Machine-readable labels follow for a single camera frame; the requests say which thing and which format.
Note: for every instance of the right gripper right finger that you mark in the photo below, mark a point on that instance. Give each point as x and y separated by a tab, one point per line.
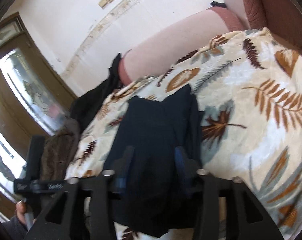
246	218

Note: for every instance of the navy blue garment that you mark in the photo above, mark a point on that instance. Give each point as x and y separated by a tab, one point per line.
155	156

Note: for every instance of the person's left hand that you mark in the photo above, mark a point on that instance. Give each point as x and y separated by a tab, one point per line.
21	209

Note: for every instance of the brown fuzzy blanket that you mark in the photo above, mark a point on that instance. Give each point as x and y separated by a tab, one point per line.
59	151

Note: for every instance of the wooden glass door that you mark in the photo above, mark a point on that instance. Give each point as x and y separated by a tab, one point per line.
33	101

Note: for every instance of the black garment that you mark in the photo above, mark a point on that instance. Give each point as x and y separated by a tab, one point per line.
84	108

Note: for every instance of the leaf pattern fleece blanket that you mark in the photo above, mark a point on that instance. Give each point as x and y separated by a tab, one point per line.
248	84

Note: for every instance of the pink cylindrical bolster cushion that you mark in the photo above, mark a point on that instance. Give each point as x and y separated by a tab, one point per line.
157	54

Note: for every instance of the small black object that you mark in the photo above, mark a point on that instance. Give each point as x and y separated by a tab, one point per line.
218	4

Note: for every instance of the pink red sofa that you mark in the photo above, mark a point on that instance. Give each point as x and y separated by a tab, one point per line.
282	17

